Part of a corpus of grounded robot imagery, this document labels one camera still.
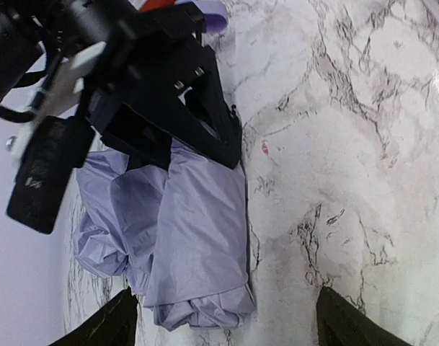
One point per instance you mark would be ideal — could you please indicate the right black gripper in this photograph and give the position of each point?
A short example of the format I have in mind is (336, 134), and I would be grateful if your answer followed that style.
(133, 92)

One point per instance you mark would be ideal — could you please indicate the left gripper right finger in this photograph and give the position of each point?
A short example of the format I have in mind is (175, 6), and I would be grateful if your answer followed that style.
(339, 323)

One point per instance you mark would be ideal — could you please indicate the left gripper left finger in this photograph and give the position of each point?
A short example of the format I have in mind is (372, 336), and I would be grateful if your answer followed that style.
(114, 324)

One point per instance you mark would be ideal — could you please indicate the lilac folding umbrella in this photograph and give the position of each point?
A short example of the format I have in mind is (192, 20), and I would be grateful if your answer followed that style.
(177, 234)

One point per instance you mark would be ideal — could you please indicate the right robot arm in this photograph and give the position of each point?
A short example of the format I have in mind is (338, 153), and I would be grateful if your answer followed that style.
(33, 33)

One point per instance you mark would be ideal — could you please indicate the orange white bowl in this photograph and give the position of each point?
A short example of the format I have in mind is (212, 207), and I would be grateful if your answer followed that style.
(149, 5)

